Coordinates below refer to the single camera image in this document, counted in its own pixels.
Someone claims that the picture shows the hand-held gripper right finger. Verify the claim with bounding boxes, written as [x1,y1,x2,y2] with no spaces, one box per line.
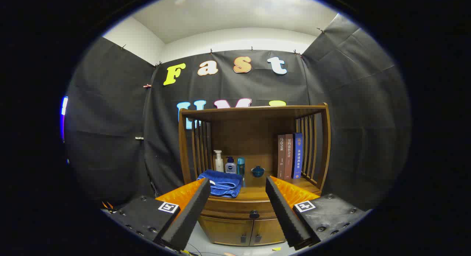
[265,176,370,251]

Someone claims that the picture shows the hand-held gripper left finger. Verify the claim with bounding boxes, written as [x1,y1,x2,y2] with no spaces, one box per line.
[101,178,211,251]

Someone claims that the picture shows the wooden drawer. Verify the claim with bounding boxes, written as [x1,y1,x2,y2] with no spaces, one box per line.
[201,199,278,220]

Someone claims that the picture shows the wooden cabinet door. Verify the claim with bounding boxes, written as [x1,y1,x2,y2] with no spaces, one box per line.
[199,216,254,246]
[250,218,287,246]

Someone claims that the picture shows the wooden countertop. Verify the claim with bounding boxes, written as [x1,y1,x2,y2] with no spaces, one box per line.
[198,171,321,203]

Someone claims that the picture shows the wooden cabinet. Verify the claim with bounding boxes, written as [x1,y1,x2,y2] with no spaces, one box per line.
[178,102,332,247]

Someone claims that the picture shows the blue folded towel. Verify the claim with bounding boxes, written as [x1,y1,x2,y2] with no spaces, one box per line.
[197,169,244,198]

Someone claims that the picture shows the white pump bottle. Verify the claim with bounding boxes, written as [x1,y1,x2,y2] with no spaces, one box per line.
[213,150,224,172]

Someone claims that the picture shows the dark brown book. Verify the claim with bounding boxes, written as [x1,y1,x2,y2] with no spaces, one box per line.
[277,134,286,179]

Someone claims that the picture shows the reddish brown book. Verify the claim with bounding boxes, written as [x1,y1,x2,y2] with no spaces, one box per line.
[284,134,294,180]

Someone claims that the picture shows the blue book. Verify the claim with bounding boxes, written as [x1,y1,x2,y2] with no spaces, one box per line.
[292,133,303,179]

